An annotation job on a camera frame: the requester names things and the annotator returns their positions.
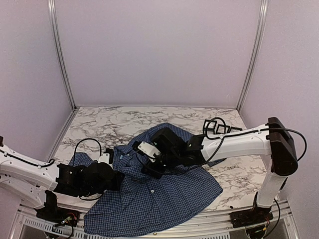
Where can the aluminium front rail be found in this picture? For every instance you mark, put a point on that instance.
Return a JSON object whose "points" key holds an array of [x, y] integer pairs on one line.
{"points": [[218, 220]]}

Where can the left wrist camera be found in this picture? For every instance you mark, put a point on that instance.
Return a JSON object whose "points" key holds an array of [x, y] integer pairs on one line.
{"points": [[107, 156]]}

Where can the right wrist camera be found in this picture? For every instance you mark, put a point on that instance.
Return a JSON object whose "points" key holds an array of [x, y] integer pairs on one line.
{"points": [[149, 150]]}

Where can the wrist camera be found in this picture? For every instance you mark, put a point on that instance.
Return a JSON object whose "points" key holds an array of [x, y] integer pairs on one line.
{"points": [[107, 156], [149, 150]]}

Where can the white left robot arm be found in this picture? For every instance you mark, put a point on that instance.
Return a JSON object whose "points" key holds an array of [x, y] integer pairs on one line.
{"points": [[38, 183]]}

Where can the blue checked button shirt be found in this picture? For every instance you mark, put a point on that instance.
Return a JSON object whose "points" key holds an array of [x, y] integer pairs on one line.
{"points": [[159, 189]]}

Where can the aluminium frame post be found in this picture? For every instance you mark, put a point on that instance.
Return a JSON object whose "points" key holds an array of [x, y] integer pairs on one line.
{"points": [[59, 53], [254, 55]]}

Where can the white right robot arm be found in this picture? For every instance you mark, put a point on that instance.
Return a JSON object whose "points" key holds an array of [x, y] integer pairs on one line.
{"points": [[271, 139]]}

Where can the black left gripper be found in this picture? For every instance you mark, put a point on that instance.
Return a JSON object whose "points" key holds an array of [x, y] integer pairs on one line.
{"points": [[116, 183]]}

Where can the left aluminium frame post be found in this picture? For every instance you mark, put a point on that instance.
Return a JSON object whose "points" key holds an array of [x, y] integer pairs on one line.
{"points": [[59, 53]]}

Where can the right aluminium frame post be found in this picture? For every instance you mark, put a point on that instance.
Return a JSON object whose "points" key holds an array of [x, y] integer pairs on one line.
{"points": [[254, 55]]}

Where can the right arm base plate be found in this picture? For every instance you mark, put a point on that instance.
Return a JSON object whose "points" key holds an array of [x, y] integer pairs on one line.
{"points": [[254, 215]]}

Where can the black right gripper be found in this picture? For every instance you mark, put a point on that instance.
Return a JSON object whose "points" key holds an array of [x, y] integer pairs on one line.
{"points": [[152, 172]]}

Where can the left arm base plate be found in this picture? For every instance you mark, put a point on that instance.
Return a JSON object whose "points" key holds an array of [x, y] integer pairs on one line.
{"points": [[50, 211]]}

